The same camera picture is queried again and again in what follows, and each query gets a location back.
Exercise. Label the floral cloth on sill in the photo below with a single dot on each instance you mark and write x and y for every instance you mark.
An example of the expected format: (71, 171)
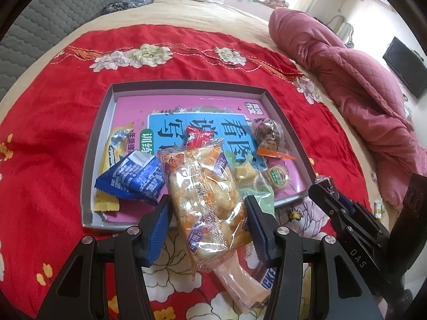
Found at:
(277, 2)

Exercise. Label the yellow snack packet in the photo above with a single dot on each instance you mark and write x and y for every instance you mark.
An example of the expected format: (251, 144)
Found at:
(111, 153)

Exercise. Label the dark floral cloth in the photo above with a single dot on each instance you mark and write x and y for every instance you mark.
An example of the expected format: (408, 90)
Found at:
(128, 5)

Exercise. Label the dark brown snack bar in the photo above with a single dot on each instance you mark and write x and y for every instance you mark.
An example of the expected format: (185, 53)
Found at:
(268, 281)

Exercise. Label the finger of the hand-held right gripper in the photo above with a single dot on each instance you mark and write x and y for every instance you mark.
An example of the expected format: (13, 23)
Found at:
(363, 223)
(328, 203)

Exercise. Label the pink quilted duvet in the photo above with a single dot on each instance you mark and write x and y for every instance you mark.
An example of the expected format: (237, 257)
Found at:
(360, 86)

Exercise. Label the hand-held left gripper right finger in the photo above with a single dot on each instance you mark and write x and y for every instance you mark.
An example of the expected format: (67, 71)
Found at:
(259, 236)

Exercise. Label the red floral blanket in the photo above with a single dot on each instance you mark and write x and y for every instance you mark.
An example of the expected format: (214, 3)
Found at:
(43, 123)

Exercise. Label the cream translucent snack packet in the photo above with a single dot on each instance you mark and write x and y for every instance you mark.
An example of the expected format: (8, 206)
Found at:
(240, 283)

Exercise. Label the pink book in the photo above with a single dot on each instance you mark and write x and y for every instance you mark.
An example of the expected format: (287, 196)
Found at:
(133, 110)

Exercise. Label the clear bread snack packet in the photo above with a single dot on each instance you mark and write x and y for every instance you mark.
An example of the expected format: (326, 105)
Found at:
(203, 206)

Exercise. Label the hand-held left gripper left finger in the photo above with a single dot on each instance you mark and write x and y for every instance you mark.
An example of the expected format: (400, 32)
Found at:
(156, 236)

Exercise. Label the red snack packet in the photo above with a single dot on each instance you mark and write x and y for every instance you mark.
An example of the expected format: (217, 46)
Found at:
(198, 138)

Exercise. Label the beige bed sheet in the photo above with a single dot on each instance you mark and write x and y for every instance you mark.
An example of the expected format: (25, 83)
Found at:
(200, 13)

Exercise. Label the round cookie clear packet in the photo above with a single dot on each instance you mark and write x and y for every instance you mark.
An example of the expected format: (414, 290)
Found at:
(278, 177)

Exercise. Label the blue snack packet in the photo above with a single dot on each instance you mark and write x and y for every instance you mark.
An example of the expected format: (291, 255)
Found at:
(133, 180)

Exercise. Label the grey cardboard tray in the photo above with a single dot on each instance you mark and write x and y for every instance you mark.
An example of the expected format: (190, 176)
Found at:
(100, 133)

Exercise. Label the mint green snack packet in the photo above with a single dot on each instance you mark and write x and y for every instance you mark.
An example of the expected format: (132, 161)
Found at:
(263, 196)

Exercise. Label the black television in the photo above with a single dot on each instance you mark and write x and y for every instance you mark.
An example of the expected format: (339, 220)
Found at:
(405, 66)

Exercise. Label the grey quilted headboard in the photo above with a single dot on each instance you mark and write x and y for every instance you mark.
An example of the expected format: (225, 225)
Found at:
(43, 23)

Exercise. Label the orange-ended clear nut packet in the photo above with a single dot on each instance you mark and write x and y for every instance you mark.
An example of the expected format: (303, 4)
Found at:
(267, 133)

